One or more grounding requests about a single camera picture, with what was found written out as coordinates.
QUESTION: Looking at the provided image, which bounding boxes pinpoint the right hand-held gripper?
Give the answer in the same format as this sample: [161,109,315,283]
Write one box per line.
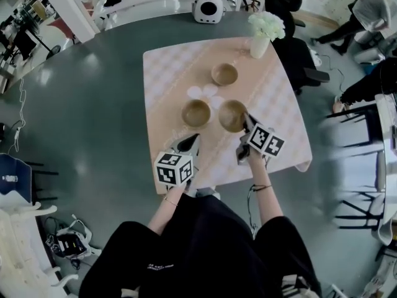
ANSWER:
[236,112,285,166]

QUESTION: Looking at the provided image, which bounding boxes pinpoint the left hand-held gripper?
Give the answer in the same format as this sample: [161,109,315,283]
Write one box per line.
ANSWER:
[154,132,202,189]

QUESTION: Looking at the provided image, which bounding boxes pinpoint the brown ceramic bowl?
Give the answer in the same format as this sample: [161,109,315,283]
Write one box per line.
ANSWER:
[181,99,212,127]
[218,99,249,133]
[211,63,239,86]

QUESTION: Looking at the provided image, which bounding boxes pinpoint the person's left forearm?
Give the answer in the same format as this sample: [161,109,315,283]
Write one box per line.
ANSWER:
[147,184,187,235]

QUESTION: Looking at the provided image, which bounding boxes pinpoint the person's right forearm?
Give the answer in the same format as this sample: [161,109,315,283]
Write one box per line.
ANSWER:
[248,153,285,229]

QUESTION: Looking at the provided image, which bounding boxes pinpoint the white flower-shaped mat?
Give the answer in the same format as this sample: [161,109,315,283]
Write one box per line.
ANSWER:
[187,84,226,108]

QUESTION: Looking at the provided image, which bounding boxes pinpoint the white vase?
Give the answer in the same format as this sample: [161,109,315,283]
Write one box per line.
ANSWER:
[249,35,270,59]

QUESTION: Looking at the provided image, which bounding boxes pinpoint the black office chair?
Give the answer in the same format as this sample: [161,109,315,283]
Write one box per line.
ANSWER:
[265,0,331,96]

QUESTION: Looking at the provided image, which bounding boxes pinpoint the white flower bouquet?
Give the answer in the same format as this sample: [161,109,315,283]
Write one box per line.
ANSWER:
[247,11,286,42]

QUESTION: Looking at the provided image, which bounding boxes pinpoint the person's black top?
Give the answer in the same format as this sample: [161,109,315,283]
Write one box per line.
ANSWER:
[79,194,322,298]

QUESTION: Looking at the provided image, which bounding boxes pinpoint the white round-window pet carrier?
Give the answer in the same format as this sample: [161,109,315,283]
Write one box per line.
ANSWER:
[191,0,226,24]

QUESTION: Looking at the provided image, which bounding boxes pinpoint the white desk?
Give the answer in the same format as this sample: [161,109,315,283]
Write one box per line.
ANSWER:
[375,93,397,245]

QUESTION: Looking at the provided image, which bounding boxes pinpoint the grey seat chair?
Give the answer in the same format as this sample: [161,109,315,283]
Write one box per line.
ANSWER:
[334,184,388,229]

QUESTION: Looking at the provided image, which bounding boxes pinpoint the white shelving unit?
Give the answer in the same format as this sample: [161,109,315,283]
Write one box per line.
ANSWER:
[73,0,248,30]

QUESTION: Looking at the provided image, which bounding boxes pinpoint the black floor fan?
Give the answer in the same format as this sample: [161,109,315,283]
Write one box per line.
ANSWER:
[29,26,63,57]

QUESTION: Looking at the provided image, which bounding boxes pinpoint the black white striped fabric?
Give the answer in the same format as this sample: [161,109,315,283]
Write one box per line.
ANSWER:
[280,274,314,298]

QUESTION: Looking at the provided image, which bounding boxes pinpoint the blue cushioned chair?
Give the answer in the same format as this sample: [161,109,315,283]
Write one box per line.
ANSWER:
[0,153,60,203]

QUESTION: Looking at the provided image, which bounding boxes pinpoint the red chair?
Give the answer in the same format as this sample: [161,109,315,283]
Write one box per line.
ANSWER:
[46,16,77,43]

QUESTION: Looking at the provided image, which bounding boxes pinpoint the black floor cable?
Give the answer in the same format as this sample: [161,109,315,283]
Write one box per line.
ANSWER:
[246,184,258,238]

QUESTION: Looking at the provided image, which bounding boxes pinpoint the black frame chair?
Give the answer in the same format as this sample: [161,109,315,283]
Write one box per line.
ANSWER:
[325,104,385,148]

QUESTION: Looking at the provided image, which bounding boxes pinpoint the white strap bag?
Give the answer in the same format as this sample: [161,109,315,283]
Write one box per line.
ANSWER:
[46,214,102,259]

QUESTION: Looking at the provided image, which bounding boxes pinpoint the white dangling cable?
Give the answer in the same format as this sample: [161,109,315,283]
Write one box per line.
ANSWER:
[7,78,29,153]

